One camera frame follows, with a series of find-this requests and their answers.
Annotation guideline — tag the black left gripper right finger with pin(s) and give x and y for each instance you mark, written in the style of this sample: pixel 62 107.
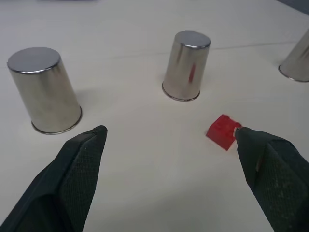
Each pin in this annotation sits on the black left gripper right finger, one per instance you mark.
pixel 272 178

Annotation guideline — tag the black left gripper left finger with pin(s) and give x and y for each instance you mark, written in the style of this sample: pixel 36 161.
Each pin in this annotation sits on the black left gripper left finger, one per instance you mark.
pixel 65 183

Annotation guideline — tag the red toy brick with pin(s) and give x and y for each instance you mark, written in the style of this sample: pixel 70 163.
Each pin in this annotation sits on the red toy brick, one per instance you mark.
pixel 222 131

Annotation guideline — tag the silver steel cup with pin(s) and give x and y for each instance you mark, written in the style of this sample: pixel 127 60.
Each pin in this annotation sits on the silver steel cup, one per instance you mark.
pixel 297 60
pixel 45 91
pixel 186 67

